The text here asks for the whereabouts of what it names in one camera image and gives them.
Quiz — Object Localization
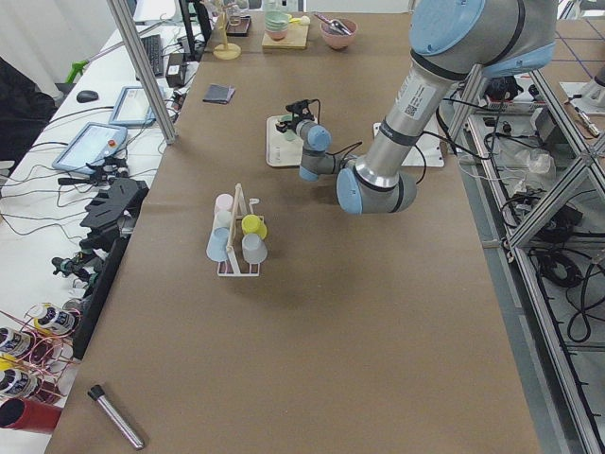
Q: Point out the pink ice bowl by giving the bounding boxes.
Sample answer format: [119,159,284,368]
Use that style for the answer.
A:
[320,18,357,50]

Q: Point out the red cylinder can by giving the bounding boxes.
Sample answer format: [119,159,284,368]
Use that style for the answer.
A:
[1,398,62,434]

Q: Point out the aluminium frame post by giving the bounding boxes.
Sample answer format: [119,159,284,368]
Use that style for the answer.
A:
[107,0,177,145]

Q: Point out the yellow cup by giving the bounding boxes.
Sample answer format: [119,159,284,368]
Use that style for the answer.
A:
[241,214,268,239]

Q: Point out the light blue cup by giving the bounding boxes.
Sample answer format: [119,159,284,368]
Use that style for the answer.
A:
[206,227,230,263]

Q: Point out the grey cup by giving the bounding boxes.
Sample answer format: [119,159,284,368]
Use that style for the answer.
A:
[242,233,268,265]

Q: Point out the cream rabbit tray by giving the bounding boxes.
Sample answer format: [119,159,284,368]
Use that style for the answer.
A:
[266,115,303,167]

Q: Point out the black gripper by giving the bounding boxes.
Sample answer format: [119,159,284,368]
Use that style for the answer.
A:
[276,99,313,132]

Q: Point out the blue teach pendant far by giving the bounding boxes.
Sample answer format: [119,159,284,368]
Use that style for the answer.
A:
[109,86,155,128]

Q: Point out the metal tray with glasses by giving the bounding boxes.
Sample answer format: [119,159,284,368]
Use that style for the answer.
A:
[227,16,251,37]

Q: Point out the blue teach pendant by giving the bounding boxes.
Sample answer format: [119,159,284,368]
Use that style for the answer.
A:
[51,122,128,175]
[109,86,155,128]

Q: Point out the grey folded cloth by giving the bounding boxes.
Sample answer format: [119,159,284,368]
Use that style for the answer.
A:
[202,84,235,104]

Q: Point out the black keyboard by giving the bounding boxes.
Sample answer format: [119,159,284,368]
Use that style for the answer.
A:
[141,34,164,78]

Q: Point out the black monitor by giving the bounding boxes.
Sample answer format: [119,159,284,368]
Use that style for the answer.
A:
[179,0,213,62]

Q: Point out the black computer mouse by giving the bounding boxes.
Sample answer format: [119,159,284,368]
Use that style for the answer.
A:
[76,90,99,103]

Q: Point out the wooden mug tree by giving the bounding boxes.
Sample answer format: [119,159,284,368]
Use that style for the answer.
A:
[213,1,241,61]

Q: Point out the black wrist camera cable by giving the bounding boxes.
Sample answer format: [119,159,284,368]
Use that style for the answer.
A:
[306,97,429,185]

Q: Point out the mint green cup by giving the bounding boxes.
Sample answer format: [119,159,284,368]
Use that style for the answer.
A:
[278,113,297,142]

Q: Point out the metal ice scoop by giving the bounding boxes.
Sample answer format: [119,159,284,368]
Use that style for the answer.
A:
[313,12,353,36]

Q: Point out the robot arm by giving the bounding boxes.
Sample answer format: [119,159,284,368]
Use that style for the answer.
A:
[276,0,558,215]

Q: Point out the stacked mint green bowls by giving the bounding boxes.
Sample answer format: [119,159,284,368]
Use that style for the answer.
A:
[265,10,290,33]

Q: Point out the metal cylinder black cap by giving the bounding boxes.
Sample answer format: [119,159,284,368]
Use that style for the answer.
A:
[87,384,146,450]

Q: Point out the white cup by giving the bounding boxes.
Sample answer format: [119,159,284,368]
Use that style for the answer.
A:
[215,210,233,228]

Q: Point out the white wire cup rack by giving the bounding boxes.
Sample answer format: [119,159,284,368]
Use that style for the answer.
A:
[216,183,261,277]

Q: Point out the bamboo cutting board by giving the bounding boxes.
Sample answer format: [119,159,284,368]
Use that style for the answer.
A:
[262,23,309,50]

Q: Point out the pink cup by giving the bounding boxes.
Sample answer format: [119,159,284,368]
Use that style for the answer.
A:
[214,193,233,214]

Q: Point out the blue teach pendant near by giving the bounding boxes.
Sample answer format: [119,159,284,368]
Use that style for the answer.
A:
[51,122,128,175]

